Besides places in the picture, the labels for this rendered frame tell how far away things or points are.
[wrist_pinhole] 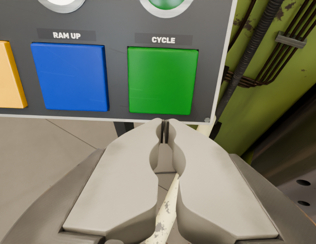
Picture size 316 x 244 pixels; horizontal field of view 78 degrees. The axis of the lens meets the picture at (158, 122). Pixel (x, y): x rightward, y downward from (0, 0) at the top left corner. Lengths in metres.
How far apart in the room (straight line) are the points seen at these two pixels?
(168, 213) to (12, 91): 0.42
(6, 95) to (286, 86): 0.56
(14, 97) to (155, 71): 0.17
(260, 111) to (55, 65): 0.56
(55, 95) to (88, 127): 1.17
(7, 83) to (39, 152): 1.19
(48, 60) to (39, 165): 1.20
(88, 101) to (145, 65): 0.08
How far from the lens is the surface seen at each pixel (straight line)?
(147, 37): 0.22
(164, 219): 0.53
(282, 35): 0.49
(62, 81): 0.25
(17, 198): 1.41
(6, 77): 0.28
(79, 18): 0.23
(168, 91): 0.23
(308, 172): 0.49
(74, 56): 0.23
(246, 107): 0.65
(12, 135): 1.61
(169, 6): 0.22
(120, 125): 0.53
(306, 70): 0.55
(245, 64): 0.52
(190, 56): 0.22
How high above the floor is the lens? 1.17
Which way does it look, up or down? 58 degrees down
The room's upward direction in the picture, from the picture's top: 4 degrees clockwise
